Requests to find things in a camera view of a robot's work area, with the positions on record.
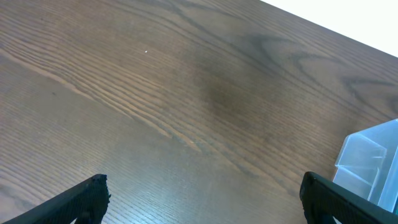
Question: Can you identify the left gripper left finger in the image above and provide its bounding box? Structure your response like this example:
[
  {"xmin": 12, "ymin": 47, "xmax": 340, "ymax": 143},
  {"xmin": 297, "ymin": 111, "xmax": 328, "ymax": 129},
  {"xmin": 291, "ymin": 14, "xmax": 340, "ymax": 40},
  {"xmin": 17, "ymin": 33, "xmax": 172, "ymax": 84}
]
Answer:
[{"xmin": 4, "ymin": 174, "xmax": 111, "ymax": 224}]

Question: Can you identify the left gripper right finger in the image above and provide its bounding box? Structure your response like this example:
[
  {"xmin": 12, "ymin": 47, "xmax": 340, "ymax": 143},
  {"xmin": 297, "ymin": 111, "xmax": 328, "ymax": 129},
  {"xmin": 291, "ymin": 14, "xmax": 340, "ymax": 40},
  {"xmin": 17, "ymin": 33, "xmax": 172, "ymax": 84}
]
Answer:
[{"xmin": 300, "ymin": 172, "xmax": 397, "ymax": 224}]

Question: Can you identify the clear plastic storage container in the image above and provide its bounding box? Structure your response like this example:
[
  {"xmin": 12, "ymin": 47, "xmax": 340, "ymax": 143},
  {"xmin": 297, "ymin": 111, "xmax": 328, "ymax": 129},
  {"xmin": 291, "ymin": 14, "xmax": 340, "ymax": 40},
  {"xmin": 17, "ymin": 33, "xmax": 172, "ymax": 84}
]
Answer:
[{"xmin": 333, "ymin": 119, "xmax": 397, "ymax": 214}]

